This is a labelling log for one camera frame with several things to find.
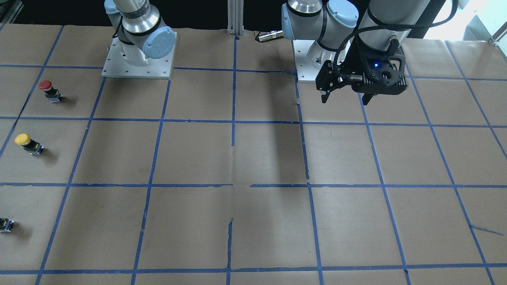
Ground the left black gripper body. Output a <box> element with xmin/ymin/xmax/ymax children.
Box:
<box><xmin>315</xmin><ymin>38</ymin><xmax>396</xmax><ymax>91</ymax></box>

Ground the yellow push button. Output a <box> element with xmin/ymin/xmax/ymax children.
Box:
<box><xmin>15</xmin><ymin>133</ymin><xmax>45</xmax><ymax>155</ymax></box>

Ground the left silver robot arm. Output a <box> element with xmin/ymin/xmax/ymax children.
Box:
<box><xmin>255</xmin><ymin>0</ymin><xmax>459</xmax><ymax>105</ymax></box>

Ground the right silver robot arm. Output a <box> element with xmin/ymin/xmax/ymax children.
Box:
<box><xmin>104</xmin><ymin>0</ymin><xmax>176</xmax><ymax>66</ymax></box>

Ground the red push button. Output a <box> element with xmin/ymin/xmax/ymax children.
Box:
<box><xmin>38</xmin><ymin>80</ymin><xmax>62</xmax><ymax>103</ymax></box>

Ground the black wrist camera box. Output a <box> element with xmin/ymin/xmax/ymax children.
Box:
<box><xmin>351</xmin><ymin>44</ymin><xmax>408</xmax><ymax>95</ymax></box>

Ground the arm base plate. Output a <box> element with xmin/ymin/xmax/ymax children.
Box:
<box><xmin>101</xmin><ymin>38</ymin><xmax>176</xmax><ymax>80</ymax></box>
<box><xmin>292</xmin><ymin>40</ymin><xmax>335</xmax><ymax>83</ymax></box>

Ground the aluminium frame post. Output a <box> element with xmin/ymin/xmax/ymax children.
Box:
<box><xmin>227</xmin><ymin>0</ymin><xmax>244</xmax><ymax>38</ymax></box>

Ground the small black switch block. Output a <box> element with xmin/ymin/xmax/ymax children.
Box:
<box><xmin>0</xmin><ymin>218</ymin><xmax>15</xmax><ymax>233</ymax></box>

